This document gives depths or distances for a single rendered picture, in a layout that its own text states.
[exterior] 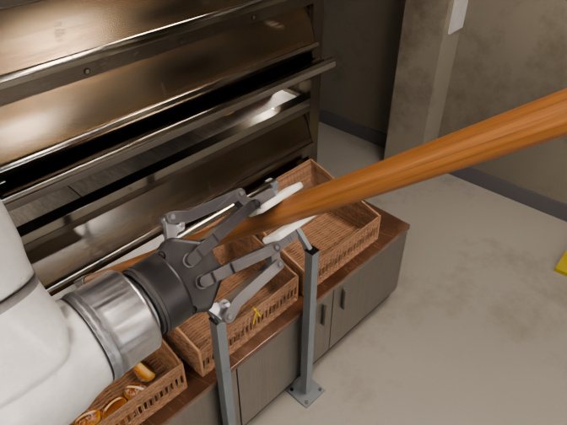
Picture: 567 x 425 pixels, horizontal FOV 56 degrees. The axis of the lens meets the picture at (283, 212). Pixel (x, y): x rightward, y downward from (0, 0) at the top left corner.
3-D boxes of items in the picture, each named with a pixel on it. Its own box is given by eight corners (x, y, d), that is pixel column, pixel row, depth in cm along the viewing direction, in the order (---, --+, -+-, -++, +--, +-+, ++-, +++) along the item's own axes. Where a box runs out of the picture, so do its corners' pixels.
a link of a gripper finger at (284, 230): (275, 235, 60) (278, 241, 60) (315, 208, 64) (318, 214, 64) (261, 239, 62) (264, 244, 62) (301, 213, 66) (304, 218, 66)
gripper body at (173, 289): (105, 271, 54) (178, 229, 59) (147, 343, 55) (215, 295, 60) (128, 263, 48) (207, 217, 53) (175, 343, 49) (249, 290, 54)
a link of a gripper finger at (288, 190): (249, 217, 62) (245, 212, 62) (289, 192, 66) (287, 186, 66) (262, 212, 59) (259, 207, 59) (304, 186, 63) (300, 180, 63)
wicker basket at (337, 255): (232, 246, 263) (229, 202, 246) (309, 198, 295) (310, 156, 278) (304, 298, 236) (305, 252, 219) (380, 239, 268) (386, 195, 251)
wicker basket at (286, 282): (130, 313, 230) (117, 267, 212) (227, 250, 262) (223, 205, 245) (202, 379, 203) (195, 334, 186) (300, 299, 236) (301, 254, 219)
